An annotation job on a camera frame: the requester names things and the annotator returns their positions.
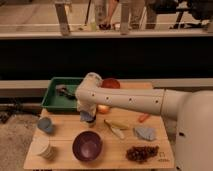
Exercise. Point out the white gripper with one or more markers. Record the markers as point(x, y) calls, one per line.
point(86, 107)

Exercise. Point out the blue sponge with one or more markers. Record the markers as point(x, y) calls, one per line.
point(85, 116)

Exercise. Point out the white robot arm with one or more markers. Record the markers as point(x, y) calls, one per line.
point(193, 112)

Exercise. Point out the blue cup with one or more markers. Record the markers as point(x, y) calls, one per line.
point(45, 125)

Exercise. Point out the white ribbed cup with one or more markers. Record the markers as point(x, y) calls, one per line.
point(41, 147)

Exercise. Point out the orange round fruit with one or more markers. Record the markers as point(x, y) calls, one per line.
point(103, 109)

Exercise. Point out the dark object in tray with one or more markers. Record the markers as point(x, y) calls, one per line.
point(63, 91)

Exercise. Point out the green plastic tray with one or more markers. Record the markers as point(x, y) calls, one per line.
point(56, 103)

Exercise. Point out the red bowl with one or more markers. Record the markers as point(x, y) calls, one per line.
point(110, 83)

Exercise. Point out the yellow banana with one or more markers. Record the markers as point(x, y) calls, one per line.
point(117, 128)

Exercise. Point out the purple bowl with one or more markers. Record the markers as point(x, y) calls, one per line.
point(87, 146)

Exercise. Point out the orange carrot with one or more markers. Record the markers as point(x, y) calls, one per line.
point(143, 117)

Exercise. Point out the blue crumpled cloth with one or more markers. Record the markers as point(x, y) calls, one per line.
point(145, 133)

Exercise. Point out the bunch of dark grapes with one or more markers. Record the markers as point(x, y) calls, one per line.
point(141, 154)

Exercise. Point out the person in background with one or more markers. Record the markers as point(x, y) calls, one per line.
point(131, 13)

